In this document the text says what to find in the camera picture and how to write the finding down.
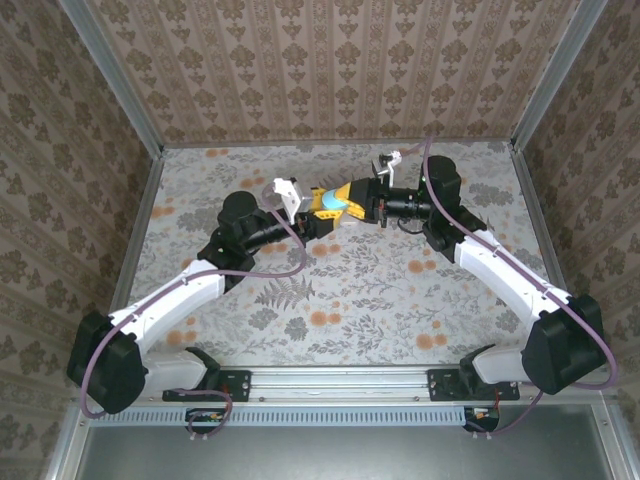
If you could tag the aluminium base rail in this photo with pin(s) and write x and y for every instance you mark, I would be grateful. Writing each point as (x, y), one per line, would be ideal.
(340, 385)

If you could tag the light blue earbud charging case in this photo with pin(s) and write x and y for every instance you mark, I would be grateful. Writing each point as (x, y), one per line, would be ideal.
(332, 201)

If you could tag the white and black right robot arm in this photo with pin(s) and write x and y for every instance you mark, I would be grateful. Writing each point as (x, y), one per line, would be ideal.
(505, 270)

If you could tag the floral patterned tablecloth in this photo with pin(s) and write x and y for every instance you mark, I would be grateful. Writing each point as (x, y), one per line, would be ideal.
(360, 310)

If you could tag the black controller board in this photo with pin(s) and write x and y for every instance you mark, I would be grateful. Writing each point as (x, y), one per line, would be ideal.
(482, 419)
(210, 419)

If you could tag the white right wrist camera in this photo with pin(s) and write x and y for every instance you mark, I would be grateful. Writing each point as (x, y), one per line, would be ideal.
(389, 165)

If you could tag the aluminium side rail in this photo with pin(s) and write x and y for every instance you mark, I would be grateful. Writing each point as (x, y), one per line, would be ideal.
(550, 250)
(132, 250)

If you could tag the grey metal panel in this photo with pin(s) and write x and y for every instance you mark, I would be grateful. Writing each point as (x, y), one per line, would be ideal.
(350, 455)

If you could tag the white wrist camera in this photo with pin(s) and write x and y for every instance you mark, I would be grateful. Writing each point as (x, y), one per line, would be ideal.
(290, 192)
(389, 165)

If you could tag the aluminium corner post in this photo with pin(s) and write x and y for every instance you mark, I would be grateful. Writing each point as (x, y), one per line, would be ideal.
(556, 75)
(118, 80)

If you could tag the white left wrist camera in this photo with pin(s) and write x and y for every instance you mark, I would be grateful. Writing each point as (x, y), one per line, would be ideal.
(290, 192)

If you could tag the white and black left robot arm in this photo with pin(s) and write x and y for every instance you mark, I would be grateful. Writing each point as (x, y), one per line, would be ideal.
(170, 300)

